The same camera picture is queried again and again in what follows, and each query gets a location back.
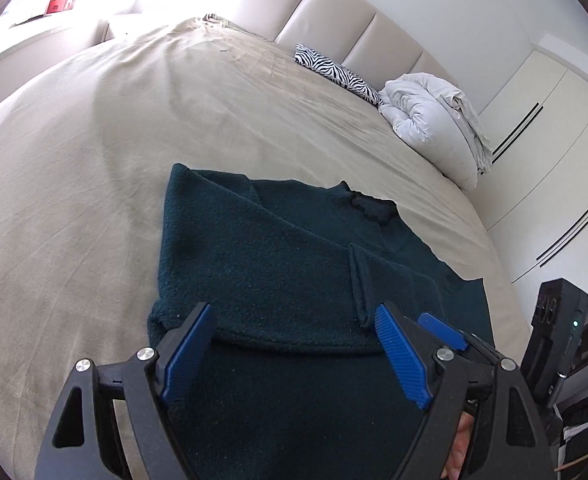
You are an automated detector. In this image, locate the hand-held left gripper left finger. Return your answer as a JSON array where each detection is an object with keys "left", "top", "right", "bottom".
[{"left": 34, "top": 302, "right": 215, "bottom": 480}]

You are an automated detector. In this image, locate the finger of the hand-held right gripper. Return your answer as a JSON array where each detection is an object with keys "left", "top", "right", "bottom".
[{"left": 418, "top": 312, "right": 500, "bottom": 361}]

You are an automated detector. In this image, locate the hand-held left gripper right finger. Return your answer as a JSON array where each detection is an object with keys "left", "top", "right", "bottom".
[{"left": 374, "top": 302, "right": 559, "bottom": 480}]

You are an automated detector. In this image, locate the dark green sweater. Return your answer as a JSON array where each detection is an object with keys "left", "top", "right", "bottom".
[{"left": 146, "top": 162, "right": 495, "bottom": 480}]

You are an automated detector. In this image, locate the person's right hand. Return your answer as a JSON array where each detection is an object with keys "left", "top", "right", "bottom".
[{"left": 441, "top": 412, "right": 476, "bottom": 480}]

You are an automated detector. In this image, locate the beige bed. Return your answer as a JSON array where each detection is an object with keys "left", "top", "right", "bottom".
[{"left": 0, "top": 16, "right": 536, "bottom": 480}]

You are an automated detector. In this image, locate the white wardrobe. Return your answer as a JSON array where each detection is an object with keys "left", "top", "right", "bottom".
[{"left": 478, "top": 35, "right": 588, "bottom": 302}]

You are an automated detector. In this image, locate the white folded duvet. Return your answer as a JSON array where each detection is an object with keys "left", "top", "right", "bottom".
[{"left": 378, "top": 72, "right": 495, "bottom": 192}]

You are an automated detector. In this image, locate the beige padded headboard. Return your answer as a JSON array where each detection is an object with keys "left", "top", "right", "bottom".
[{"left": 244, "top": 0, "right": 456, "bottom": 92}]

